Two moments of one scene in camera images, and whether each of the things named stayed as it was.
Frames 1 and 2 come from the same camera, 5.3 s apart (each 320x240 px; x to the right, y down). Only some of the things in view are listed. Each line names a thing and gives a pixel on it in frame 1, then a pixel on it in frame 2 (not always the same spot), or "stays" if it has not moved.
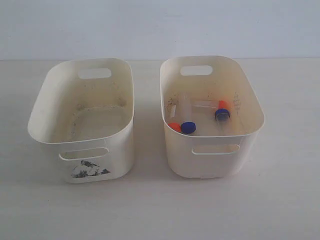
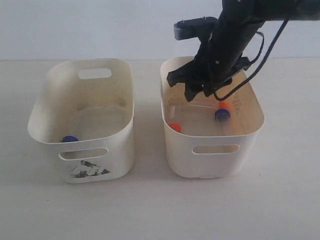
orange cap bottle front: [174, 117] stays
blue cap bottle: [222, 117] stays
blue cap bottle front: [188, 125] -> [69, 139]
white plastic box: [212, 116] stays
